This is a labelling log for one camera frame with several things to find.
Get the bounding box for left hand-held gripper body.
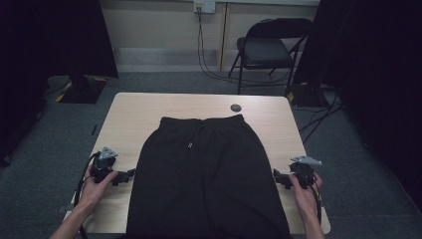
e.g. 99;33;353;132
90;146;119;184

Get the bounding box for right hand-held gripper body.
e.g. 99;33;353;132
289;155;323;189

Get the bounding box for black pants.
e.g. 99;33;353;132
124;114;293;239

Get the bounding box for person's right hand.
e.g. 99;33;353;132
288;172;323;216

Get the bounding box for person's left hand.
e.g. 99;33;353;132
79;163;119;209

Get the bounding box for black stand base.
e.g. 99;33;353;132
54;75;108;105
286;82;328;109

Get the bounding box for black curtain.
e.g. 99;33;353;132
0;0;119;167
293;0;422;213

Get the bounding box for black folding chair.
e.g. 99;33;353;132
228;17;314;96

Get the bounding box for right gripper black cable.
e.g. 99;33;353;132
307;177;323;224

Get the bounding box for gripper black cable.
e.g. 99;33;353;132
73;151;102;239
307;177;323;224

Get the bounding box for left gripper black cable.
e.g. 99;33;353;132
73;151;102;239

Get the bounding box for black floor cables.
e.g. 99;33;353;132
298;89;344;145

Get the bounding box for wooden wall strip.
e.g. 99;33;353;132
217;2;231;72

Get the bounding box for white wall outlet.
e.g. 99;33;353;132
193;0;217;15

